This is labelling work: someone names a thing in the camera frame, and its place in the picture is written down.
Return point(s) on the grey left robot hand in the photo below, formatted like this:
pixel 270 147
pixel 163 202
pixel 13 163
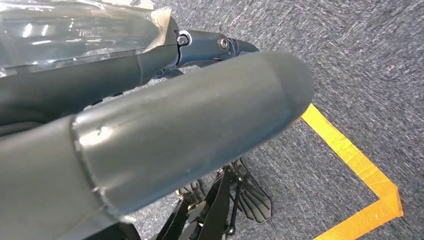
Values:
pixel 165 132

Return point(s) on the yellow floor tape outline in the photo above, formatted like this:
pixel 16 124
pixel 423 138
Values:
pixel 341 139

